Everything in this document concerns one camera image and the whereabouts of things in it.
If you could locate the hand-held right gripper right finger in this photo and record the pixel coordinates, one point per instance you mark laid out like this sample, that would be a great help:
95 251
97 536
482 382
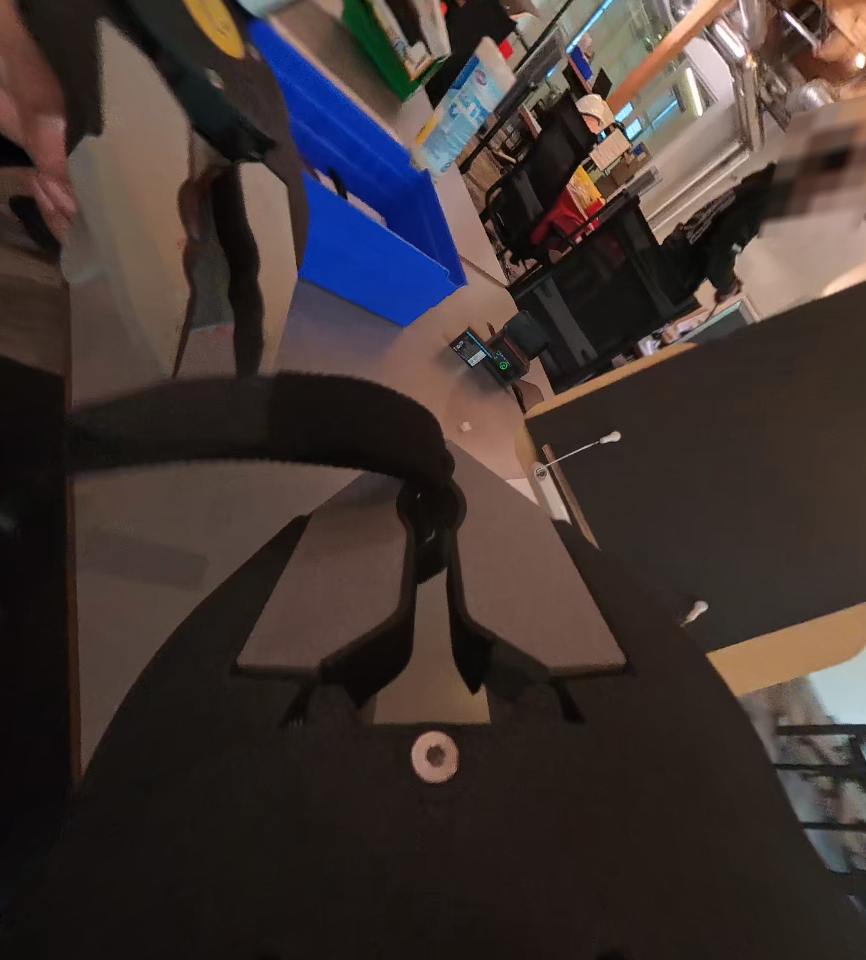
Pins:
530 592

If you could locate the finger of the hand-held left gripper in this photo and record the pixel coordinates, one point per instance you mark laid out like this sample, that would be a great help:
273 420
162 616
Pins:
212 285
290 172

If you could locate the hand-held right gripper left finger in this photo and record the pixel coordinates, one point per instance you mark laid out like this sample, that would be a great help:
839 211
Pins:
335 592

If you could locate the person's left hand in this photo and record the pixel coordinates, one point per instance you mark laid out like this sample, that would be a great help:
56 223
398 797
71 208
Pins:
5 90

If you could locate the blue plastic bin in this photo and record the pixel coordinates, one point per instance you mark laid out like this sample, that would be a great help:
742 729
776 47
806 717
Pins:
373 255

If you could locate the green plastic bin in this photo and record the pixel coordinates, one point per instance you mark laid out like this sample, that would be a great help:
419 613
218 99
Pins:
384 45

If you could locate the wipes canister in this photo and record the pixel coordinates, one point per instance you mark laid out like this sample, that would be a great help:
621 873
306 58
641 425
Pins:
463 112

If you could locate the black book stand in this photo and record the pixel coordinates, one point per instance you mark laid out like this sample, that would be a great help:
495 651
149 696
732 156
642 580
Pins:
740 465

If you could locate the black power station with display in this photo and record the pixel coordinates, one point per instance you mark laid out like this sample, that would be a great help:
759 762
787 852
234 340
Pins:
478 352

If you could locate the black office chair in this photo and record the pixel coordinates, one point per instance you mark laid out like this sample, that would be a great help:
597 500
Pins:
545 165

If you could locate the black fabric cart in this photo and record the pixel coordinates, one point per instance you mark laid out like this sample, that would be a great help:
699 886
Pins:
598 300

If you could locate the person's dark clothing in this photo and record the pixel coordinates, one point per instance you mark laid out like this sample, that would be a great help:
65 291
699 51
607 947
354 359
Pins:
5 600

